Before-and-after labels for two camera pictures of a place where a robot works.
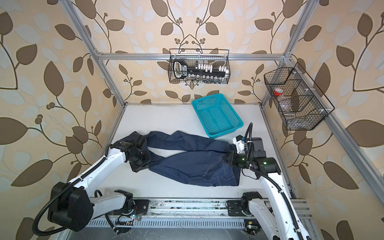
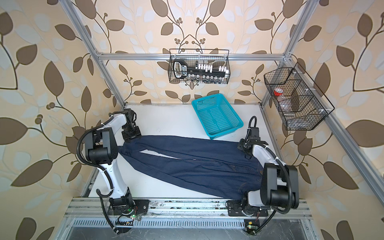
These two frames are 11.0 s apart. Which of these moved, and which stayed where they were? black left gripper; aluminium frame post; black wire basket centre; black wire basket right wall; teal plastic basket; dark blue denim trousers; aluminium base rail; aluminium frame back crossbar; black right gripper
Moved: black left gripper; dark blue denim trousers; black right gripper
Stayed: aluminium frame post; aluminium base rail; teal plastic basket; aluminium frame back crossbar; black wire basket right wall; black wire basket centre
